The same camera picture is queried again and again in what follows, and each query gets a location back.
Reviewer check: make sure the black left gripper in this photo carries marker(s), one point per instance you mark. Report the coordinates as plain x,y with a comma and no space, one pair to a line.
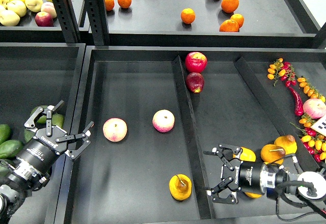
49,143

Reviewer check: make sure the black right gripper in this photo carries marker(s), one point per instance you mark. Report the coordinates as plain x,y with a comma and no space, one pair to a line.
236,175

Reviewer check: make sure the yellow pear with brown spot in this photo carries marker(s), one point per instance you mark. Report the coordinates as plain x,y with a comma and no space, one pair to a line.
180,187

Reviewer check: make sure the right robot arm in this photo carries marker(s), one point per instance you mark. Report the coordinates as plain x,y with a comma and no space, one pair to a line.
299,190

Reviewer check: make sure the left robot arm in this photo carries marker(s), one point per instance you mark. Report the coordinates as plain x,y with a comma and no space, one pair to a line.
16,188

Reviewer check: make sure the green avocado right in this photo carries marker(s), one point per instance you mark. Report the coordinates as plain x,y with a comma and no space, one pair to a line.
58,120

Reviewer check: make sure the green avocado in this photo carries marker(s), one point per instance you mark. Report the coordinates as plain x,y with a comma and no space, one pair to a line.
42,118
3,169
58,120
10,148
28,135
5,133

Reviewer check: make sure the green avocado upper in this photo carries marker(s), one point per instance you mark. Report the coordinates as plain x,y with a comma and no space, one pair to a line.
42,118

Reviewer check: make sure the yellow pear left of gripper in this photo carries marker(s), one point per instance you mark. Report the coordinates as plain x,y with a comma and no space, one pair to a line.
246,155

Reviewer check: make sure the green avocado middle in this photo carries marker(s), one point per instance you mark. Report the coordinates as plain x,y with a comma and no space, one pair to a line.
28,135

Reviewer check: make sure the yellow pear bottom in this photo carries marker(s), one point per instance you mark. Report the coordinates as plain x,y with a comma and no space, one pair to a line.
253,195

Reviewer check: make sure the yellow pear with stem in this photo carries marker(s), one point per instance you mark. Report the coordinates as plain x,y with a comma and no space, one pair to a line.
272,153

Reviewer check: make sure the green avocado far left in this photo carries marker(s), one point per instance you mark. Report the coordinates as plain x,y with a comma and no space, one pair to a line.
5,133

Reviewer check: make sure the green avocado lower left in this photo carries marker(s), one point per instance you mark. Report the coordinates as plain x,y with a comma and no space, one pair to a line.
10,148

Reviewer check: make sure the yellow pear far right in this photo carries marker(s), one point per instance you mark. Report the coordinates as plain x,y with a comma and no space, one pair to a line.
288,143

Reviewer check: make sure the green avocado bottom left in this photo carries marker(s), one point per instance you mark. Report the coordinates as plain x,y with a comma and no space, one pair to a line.
3,169

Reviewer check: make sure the pink apple left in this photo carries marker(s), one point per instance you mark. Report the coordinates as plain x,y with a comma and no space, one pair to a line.
115,129

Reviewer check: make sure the black left tray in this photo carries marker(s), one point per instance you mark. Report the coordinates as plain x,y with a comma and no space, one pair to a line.
39,74

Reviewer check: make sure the pink apple centre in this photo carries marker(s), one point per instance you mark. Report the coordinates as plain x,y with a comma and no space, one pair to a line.
163,120

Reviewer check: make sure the black divided tray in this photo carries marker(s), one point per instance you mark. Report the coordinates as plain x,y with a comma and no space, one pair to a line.
128,181

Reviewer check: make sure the dark red apple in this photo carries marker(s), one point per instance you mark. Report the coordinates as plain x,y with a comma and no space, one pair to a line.
195,82

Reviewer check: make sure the red apple on shelf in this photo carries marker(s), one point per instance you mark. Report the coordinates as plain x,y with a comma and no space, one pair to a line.
44,19

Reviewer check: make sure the bright red apple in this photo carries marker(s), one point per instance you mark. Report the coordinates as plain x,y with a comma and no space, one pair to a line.
195,62

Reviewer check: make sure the mixed cherry tomato cluster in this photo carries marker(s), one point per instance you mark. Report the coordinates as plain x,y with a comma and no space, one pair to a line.
313,141

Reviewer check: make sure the pink peach on shelf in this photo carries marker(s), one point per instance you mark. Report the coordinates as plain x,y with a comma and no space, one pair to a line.
48,7

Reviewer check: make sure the red chili pepper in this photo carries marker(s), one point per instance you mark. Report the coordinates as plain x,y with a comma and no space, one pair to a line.
298,104

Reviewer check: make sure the yellow apple with stem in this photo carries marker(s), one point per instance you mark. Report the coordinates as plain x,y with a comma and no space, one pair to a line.
34,5

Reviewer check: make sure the pale yellow apple front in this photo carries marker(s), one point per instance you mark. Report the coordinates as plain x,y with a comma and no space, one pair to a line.
9,18

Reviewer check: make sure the pale yellow apple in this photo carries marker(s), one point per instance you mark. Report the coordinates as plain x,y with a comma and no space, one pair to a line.
9,18
18,7

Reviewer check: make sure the checkered marker tag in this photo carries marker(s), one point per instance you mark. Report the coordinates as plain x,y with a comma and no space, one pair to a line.
320,126

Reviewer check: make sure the orange cherry tomato bunch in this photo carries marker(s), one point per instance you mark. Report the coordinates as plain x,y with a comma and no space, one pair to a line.
280,70

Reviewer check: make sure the pale yellow apple middle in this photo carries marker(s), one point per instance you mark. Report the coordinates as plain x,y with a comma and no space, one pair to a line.
18,7

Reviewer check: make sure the pink peach apple right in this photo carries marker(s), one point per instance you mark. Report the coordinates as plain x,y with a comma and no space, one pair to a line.
314,107

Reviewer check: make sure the orange top left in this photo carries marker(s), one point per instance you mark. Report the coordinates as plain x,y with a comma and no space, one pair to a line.
124,3

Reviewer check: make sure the orange tomato vine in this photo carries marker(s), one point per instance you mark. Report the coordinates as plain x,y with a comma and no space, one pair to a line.
310,90

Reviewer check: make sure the orange lower right front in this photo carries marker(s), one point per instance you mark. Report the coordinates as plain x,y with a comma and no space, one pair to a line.
229,25

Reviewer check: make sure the orange lower right back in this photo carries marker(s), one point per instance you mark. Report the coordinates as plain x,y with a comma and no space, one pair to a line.
238,18

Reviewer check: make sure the black perforated shelf post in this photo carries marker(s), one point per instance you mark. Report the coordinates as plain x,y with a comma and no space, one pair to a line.
67,20

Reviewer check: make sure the orange behind post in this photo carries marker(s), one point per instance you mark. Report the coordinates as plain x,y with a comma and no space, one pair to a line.
109,4

